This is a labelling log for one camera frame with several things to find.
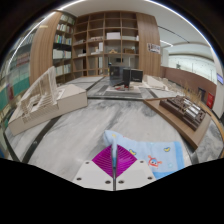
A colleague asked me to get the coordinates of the small white architectural model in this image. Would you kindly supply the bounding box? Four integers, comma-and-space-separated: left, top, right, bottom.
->
143, 74, 166, 91

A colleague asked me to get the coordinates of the wall poster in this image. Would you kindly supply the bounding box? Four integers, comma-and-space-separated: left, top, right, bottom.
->
146, 42, 162, 55

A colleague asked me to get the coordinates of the dark brown architectural model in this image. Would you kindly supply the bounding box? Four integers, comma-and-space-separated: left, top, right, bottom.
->
159, 95, 207, 132

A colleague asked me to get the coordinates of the black block architectural model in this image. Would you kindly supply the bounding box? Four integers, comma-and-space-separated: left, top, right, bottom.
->
105, 64, 145, 94

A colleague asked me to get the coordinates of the wall screen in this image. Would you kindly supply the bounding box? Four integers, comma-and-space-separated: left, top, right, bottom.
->
216, 73, 224, 86

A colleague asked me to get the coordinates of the glass-front bookshelf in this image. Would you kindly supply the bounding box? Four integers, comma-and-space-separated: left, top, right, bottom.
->
0, 33, 38, 131

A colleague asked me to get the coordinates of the wooden shelf unit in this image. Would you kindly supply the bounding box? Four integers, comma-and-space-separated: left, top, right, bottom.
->
71, 11, 141, 78

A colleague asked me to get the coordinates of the dark bookshelf with books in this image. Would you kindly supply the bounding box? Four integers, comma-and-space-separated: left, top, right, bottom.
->
52, 13, 76, 84

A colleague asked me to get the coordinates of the red bin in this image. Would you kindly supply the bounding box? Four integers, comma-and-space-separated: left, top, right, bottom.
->
206, 91, 216, 110

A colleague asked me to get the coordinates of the light blue printed towel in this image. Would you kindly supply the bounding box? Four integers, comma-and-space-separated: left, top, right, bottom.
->
102, 129, 186, 180

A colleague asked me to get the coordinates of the dark grey bin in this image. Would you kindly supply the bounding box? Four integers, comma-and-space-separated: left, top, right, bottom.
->
199, 87, 207, 103

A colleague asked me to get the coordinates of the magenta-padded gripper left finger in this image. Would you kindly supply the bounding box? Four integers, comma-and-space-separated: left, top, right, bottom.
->
72, 144, 116, 191

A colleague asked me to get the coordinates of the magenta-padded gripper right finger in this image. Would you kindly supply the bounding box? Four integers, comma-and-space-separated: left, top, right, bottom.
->
115, 144, 157, 191

